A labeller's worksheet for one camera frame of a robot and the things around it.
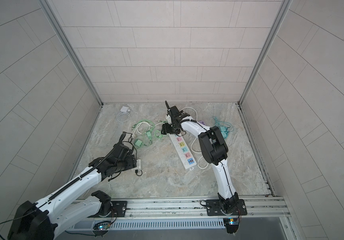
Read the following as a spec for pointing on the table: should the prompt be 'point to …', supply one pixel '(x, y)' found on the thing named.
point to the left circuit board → (101, 225)
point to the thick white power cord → (145, 122)
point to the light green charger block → (149, 134)
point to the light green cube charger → (138, 143)
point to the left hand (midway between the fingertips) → (137, 160)
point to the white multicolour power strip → (184, 152)
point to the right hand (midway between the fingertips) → (165, 131)
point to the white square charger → (124, 108)
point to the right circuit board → (231, 224)
